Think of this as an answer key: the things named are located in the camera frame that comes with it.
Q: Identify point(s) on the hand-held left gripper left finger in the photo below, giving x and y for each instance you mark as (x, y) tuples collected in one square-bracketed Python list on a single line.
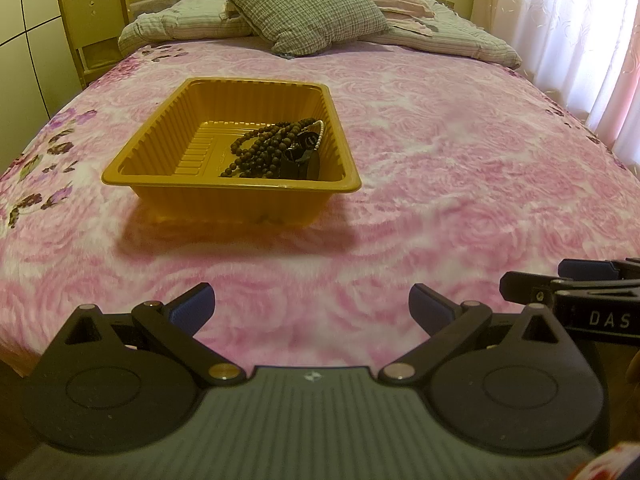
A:
[(192, 305)]

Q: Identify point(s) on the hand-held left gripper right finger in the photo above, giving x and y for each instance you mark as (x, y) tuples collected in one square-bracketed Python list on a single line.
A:
[(425, 305)]

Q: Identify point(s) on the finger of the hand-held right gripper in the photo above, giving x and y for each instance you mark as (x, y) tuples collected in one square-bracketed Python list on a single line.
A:
[(580, 269), (520, 287)]

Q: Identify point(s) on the yellow plastic tray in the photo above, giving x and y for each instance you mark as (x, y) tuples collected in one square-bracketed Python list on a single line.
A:
[(165, 150)]

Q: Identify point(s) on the black hair clip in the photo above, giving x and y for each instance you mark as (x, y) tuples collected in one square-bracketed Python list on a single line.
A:
[(300, 152)]

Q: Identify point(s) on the pink floral blanket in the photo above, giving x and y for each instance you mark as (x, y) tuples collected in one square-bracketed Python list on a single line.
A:
[(450, 160)]

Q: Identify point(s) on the red white patterned clothing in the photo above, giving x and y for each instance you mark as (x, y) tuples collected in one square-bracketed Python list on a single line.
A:
[(615, 462)]

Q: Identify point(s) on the white sheer curtain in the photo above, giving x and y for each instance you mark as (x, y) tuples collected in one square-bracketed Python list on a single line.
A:
[(575, 35)]

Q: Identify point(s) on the grey striped folded quilt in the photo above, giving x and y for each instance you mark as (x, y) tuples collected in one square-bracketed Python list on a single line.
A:
[(170, 22)]

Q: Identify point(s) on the green checked pillow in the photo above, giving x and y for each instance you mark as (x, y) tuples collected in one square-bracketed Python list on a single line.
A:
[(300, 5)]

